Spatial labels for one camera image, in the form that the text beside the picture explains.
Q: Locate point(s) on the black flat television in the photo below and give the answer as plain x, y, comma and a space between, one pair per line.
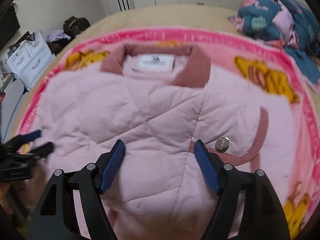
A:
9, 25

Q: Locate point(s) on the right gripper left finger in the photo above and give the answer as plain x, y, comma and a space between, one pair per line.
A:
55, 215

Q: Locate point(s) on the pink quilted jacket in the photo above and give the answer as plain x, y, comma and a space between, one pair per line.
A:
159, 101

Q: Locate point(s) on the pink cartoon bear blanket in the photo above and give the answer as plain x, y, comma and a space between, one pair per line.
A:
268, 68

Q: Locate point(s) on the blue floral quilt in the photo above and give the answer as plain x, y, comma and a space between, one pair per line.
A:
283, 24

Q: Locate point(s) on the black bag on floor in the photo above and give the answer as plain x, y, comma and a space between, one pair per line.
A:
74, 26

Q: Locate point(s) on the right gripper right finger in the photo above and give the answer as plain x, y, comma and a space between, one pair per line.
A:
247, 206

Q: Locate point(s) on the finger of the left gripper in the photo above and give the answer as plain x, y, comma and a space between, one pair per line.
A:
21, 139
40, 152

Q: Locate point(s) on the white drawer cabinet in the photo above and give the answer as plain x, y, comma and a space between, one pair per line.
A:
30, 59

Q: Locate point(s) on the lilac clothes pile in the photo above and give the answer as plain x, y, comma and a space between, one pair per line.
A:
57, 35

